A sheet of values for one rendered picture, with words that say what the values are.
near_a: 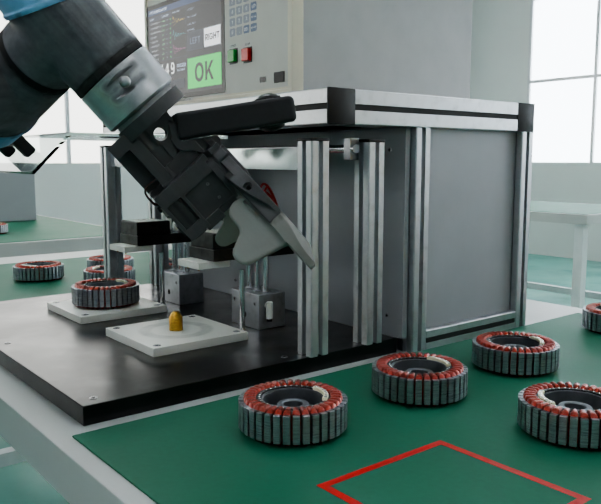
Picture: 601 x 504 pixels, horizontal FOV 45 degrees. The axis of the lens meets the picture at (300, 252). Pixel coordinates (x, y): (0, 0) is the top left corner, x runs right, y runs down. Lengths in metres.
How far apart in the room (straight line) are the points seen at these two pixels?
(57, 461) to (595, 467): 0.51
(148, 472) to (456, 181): 0.65
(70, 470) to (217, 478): 0.15
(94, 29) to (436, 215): 0.60
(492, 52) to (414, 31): 7.50
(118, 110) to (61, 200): 5.36
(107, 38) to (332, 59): 0.48
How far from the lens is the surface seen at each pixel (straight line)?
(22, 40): 0.68
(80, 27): 0.66
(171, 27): 1.31
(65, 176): 6.02
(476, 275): 1.17
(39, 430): 0.81
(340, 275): 1.13
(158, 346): 0.97
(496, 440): 0.76
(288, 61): 1.03
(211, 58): 1.19
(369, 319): 1.00
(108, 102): 0.66
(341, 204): 1.12
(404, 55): 1.18
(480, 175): 1.15
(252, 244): 0.64
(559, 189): 8.10
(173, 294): 1.31
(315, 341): 0.94
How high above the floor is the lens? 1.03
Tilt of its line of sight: 7 degrees down
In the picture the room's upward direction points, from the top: straight up
